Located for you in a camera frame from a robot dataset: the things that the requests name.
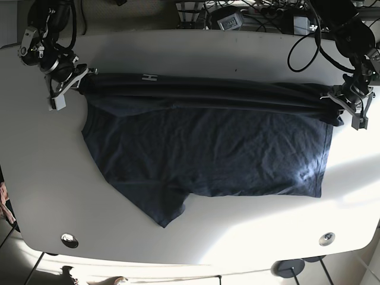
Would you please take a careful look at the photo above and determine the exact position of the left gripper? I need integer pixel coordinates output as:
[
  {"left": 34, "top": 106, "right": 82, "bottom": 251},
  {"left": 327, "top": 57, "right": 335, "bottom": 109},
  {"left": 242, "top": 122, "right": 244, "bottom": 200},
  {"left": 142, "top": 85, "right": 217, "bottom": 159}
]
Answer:
[{"left": 319, "top": 85, "right": 375, "bottom": 130}]

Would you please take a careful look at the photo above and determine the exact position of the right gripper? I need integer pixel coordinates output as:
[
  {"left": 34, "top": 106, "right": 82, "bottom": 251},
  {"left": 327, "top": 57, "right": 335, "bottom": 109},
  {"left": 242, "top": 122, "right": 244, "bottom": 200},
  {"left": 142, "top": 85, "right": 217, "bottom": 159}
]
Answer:
[{"left": 45, "top": 64, "right": 99, "bottom": 111}]

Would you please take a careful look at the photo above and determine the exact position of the navy blue T-shirt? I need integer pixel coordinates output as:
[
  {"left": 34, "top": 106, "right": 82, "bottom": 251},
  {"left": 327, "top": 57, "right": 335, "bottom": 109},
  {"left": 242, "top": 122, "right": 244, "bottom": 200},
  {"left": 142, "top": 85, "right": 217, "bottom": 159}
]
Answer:
[{"left": 79, "top": 77, "right": 343, "bottom": 227}]

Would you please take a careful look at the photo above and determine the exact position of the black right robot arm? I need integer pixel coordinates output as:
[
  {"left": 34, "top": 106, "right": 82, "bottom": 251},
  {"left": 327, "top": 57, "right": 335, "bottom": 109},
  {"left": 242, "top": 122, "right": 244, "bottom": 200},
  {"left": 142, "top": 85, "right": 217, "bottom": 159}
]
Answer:
[{"left": 18, "top": 1, "right": 98, "bottom": 110}]

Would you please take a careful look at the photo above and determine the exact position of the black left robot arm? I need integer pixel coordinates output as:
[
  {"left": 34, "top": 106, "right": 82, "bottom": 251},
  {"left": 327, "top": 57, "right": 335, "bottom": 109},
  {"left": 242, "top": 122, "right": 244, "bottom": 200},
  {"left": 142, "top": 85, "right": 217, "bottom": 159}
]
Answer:
[{"left": 309, "top": 1, "right": 379, "bottom": 130}]

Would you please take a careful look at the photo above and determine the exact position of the pink cloth at table edge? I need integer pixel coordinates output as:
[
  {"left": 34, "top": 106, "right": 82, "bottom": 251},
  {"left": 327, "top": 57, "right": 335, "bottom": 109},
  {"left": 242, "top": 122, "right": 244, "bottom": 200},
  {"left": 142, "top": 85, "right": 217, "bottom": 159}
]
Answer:
[{"left": 1, "top": 182, "right": 16, "bottom": 224}]

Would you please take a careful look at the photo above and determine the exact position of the right black floor stand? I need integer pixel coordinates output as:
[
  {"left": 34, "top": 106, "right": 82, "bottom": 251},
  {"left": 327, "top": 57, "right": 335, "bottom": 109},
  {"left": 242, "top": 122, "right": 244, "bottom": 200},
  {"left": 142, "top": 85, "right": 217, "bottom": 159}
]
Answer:
[{"left": 303, "top": 255, "right": 334, "bottom": 285}]

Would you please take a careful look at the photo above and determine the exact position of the black floor stand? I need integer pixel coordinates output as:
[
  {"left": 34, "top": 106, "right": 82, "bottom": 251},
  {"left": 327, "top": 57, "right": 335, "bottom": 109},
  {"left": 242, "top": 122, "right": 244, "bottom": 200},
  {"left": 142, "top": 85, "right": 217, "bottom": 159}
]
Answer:
[
  {"left": 271, "top": 259, "right": 305, "bottom": 285},
  {"left": 303, "top": 255, "right": 334, "bottom": 285}
]

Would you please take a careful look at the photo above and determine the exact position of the left black floor stand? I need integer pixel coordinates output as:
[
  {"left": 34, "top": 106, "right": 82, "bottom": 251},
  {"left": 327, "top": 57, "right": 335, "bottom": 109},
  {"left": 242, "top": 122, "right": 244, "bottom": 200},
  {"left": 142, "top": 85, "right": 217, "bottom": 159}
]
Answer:
[{"left": 271, "top": 259, "right": 305, "bottom": 285}]

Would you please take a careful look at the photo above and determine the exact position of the white orange shoe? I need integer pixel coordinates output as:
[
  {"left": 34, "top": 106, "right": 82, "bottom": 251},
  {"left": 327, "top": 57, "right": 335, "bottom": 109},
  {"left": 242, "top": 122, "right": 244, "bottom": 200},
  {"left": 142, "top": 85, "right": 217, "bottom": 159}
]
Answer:
[
  {"left": 61, "top": 265, "right": 78, "bottom": 285},
  {"left": 96, "top": 276, "right": 128, "bottom": 285}
]

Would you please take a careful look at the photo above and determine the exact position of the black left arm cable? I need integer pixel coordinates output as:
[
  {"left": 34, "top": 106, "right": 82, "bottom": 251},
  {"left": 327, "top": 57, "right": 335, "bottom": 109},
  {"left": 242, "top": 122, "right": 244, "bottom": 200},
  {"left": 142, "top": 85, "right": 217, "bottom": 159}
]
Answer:
[{"left": 286, "top": 0, "right": 356, "bottom": 74}]

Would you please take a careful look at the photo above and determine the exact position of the table cable grommet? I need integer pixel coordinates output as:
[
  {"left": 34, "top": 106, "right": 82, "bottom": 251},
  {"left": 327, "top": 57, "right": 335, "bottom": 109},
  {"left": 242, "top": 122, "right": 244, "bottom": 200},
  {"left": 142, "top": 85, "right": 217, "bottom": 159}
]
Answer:
[
  {"left": 318, "top": 232, "right": 335, "bottom": 246},
  {"left": 61, "top": 233, "right": 79, "bottom": 249}
]

